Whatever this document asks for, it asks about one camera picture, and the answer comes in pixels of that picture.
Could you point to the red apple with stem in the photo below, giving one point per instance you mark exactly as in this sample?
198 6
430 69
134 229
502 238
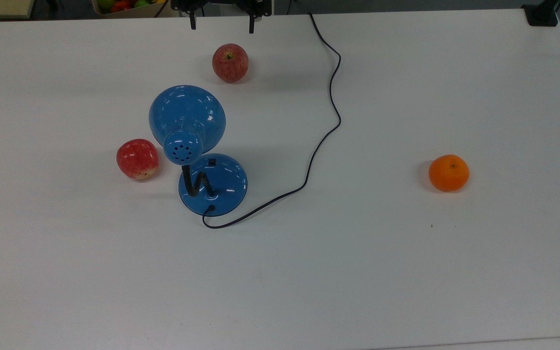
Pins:
230 63

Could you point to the black table clamp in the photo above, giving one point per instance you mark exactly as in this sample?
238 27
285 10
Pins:
541 14

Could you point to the green fruit in box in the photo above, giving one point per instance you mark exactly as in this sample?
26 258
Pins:
105 4

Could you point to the cardboard fruit box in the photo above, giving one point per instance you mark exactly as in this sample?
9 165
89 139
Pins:
129 13

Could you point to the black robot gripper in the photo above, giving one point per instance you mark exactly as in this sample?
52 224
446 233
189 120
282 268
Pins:
221 5

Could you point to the red apple with yellow patch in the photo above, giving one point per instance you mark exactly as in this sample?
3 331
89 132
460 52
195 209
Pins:
137 159

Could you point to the red fruit in box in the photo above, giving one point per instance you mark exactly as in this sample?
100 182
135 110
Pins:
121 6

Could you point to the orange mandarin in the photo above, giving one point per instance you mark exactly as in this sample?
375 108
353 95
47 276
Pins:
448 173

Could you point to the blue desk lamp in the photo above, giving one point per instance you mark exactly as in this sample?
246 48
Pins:
187 114

